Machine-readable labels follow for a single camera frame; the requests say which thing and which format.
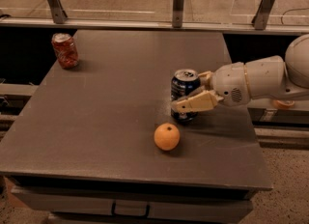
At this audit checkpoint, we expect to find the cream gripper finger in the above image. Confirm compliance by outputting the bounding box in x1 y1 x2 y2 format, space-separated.
171 90 223 113
198 70 212 88

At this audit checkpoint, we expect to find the orange tape roll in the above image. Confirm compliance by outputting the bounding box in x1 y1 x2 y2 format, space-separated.
273 100 295 109

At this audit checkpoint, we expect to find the black drawer handle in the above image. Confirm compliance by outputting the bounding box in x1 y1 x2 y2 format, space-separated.
111 201 151 218

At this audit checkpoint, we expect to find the left metal railing bracket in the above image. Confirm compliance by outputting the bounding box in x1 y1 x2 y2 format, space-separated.
32 0 69 25

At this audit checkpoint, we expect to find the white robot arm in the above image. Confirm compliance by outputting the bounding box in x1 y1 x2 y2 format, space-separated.
171 35 309 113

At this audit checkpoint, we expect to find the blue pepsi can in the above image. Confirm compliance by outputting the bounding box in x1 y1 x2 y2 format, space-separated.
171 69 200 122

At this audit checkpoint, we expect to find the metal railing bracket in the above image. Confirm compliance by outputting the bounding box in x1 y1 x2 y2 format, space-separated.
172 0 184 28
252 0 275 30
32 0 69 25

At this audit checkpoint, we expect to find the middle metal railing bracket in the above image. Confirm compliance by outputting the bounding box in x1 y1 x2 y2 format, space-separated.
172 0 184 28

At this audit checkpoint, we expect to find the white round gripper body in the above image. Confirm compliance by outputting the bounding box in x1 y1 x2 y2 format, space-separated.
211 56 285 106

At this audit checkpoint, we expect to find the red crushed soda can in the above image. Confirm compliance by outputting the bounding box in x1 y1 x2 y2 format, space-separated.
51 33 78 70

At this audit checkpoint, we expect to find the right metal railing bracket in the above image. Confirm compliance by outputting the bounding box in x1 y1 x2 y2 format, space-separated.
252 0 275 30

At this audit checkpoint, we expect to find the orange fruit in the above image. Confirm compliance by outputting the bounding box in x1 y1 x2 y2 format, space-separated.
154 123 181 151

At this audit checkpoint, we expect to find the grey drawer with handle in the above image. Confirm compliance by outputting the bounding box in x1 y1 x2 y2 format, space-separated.
12 186 253 224

